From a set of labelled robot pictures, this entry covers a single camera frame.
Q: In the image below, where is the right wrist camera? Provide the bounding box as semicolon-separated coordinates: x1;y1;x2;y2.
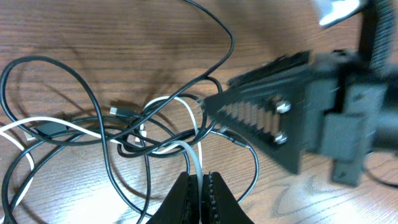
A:
312;0;362;28

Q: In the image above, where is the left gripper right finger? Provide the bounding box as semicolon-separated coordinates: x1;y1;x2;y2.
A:
201;172;254;224

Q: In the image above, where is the white usb cable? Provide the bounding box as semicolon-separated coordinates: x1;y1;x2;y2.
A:
0;95;205;224

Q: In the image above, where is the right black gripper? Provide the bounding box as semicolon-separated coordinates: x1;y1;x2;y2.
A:
204;50;394;187

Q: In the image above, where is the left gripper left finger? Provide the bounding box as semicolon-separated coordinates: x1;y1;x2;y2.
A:
147;172;199;224

